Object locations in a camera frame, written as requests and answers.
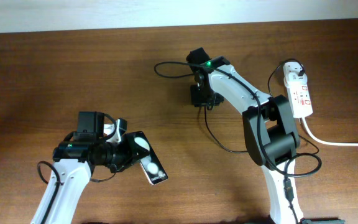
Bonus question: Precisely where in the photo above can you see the black smartphone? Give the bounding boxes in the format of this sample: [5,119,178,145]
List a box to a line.
[134,131,168,185]

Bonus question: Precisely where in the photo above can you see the black USB charging cable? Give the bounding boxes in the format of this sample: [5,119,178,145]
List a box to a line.
[203,58,320,155]

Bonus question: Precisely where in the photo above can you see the white power strip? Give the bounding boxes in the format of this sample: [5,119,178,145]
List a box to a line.
[287,85,313,118]

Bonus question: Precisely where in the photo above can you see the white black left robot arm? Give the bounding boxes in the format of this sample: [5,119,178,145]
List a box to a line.
[32,111,151,223]

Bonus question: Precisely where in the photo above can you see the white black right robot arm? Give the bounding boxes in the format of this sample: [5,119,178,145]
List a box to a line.
[186,48,303,223]

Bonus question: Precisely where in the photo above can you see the white USB charger plug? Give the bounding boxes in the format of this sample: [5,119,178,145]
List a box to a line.
[283,62,308,88]

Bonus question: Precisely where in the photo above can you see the white power strip cord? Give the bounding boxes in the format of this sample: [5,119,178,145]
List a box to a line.
[300,117,358,148]

